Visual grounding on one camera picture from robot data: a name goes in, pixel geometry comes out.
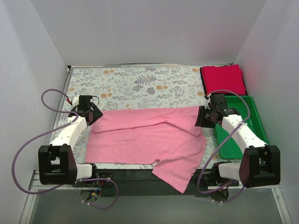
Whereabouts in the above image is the pink t shirt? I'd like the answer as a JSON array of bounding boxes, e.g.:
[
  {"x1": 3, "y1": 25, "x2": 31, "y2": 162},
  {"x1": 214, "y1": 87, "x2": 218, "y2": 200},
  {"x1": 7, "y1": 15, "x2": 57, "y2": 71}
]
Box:
[{"x1": 85, "y1": 106, "x2": 206, "y2": 193}]

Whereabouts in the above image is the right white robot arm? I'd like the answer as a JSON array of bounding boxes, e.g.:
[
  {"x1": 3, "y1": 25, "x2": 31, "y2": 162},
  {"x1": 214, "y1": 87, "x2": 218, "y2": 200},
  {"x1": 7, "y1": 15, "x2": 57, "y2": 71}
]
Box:
[{"x1": 195, "y1": 91, "x2": 281, "y2": 188}]

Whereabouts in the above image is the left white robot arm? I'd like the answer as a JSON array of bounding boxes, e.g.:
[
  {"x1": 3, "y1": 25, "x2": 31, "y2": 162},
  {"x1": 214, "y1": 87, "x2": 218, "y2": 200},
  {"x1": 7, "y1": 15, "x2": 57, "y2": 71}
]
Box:
[{"x1": 38, "y1": 95, "x2": 103, "y2": 187}]

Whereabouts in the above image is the folded red t shirt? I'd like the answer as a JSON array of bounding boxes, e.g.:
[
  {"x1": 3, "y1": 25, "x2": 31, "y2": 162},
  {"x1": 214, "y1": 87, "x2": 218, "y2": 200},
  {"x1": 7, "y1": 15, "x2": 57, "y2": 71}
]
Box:
[{"x1": 201, "y1": 64, "x2": 247, "y2": 95}]

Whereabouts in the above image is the green plastic tray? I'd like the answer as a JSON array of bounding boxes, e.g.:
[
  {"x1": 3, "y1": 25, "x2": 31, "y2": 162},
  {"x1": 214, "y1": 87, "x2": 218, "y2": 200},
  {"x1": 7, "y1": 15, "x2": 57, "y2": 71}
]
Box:
[{"x1": 214, "y1": 95, "x2": 269, "y2": 161}]

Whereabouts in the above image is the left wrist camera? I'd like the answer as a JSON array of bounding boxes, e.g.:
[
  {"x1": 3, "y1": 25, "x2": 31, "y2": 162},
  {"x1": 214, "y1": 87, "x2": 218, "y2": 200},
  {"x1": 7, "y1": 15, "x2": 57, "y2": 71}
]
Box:
[{"x1": 70, "y1": 95, "x2": 79, "y2": 106}]

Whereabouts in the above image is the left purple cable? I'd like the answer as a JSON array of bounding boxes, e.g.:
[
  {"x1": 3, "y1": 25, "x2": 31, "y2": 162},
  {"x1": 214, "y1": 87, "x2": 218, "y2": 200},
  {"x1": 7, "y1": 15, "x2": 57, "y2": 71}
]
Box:
[{"x1": 13, "y1": 89, "x2": 119, "y2": 210}]

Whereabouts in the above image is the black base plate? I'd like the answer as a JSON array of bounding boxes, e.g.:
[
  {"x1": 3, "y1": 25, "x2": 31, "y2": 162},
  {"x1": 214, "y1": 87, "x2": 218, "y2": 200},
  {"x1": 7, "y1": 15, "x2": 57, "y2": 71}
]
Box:
[{"x1": 72, "y1": 169, "x2": 230, "y2": 197}]

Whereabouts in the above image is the aluminium frame rail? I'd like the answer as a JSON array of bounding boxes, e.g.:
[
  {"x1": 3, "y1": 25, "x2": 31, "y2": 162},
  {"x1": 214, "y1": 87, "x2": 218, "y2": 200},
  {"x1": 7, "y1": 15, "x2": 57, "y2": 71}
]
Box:
[{"x1": 20, "y1": 171, "x2": 77, "y2": 224}]

